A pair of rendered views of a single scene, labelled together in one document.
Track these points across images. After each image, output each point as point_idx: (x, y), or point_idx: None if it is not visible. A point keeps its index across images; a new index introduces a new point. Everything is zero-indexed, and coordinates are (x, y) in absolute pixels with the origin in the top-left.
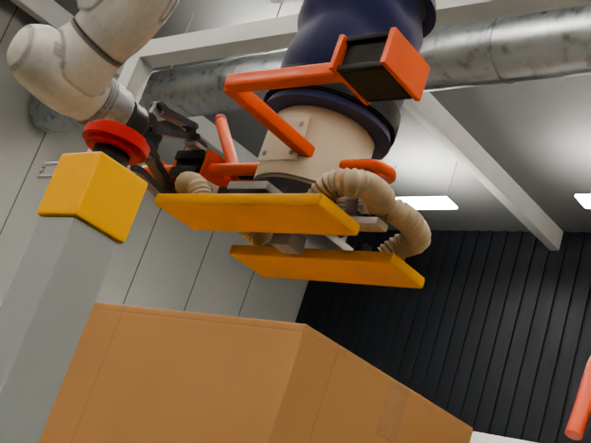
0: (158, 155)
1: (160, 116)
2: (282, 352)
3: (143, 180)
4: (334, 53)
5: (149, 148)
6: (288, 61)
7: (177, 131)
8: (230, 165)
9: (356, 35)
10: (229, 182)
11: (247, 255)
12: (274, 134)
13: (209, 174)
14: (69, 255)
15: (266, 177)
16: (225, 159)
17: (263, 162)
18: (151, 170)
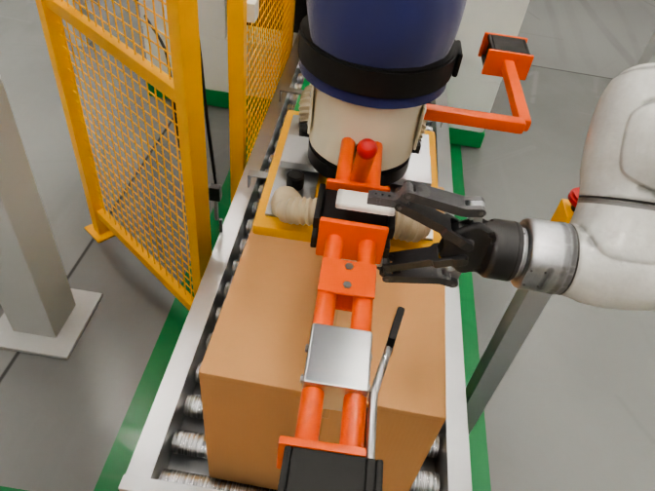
0: (437, 243)
1: (458, 214)
2: None
3: (564, 199)
4: (528, 69)
5: (573, 188)
6: (453, 41)
7: (431, 207)
8: (380, 177)
9: (528, 51)
10: (431, 183)
11: None
12: (448, 123)
13: None
14: None
15: (410, 154)
16: (366, 179)
17: (411, 146)
18: (419, 266)
